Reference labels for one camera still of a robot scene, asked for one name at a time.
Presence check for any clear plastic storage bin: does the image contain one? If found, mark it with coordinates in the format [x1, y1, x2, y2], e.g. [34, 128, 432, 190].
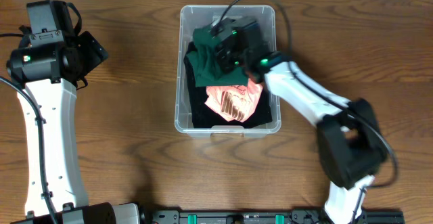
[175, 5, 281, 138]

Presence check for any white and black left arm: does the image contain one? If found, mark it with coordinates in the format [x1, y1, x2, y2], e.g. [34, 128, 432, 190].
[6, 0, 144, 224]

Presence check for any dark green garment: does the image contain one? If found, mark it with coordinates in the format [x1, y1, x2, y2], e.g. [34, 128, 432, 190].
[185, 24, 248, 87]

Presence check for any black sparkly knit garment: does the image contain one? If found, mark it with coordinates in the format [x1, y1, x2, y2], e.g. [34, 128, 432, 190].
[183, 57, 271, 129]

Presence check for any pink printed t-shirt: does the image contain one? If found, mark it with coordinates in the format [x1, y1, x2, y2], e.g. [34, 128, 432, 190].
[205, 79, 263, 122]

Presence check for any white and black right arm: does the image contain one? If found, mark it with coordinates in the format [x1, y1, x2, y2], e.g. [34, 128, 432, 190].
[210, 16, 388, 223]

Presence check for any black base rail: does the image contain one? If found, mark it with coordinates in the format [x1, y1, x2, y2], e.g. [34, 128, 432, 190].
[147, 208, 405, 224]

